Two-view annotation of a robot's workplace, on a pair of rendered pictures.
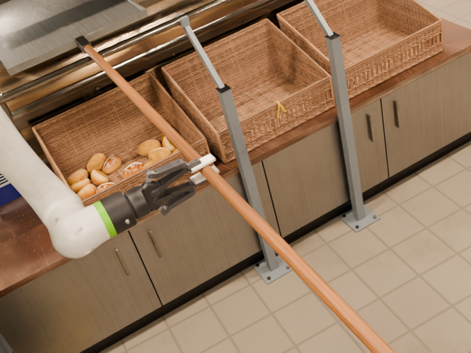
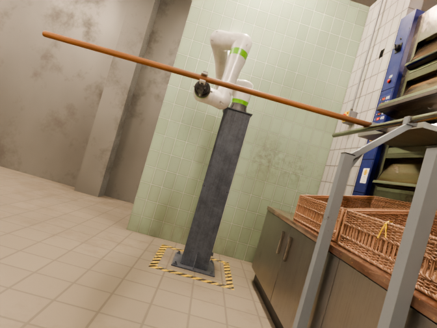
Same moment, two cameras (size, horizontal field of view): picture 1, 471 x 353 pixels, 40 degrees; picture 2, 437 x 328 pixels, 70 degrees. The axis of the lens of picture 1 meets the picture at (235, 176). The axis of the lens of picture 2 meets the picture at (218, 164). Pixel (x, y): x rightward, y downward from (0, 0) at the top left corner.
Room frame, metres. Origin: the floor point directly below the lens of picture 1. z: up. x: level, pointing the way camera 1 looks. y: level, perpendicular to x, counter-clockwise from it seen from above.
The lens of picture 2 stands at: (1.89, -1.40, 0.75)
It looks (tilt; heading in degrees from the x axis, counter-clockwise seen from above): 1 degrees up; 105
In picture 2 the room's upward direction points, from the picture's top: 16 degrees clockwise
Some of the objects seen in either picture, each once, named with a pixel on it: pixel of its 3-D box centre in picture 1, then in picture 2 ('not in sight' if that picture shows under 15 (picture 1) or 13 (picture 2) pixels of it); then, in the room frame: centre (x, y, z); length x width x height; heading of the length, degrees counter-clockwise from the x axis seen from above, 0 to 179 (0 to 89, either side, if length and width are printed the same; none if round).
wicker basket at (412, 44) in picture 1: (359, 31); not in sight; (2.61, -0.72, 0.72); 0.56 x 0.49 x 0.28; 109
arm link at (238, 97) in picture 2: not in sight; (240, 92); (1.30, 0.90, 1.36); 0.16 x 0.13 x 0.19; 0
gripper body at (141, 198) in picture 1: (146, 197); (202, 85); (1.25, 0.22, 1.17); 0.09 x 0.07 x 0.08; 109
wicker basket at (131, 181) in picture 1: (122, 147); (357, 214); (2.23, 0.41, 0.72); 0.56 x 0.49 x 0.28; 110
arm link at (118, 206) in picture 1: (118, 211); (203, 88); (1.23, 0.29, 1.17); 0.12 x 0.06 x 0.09; 19
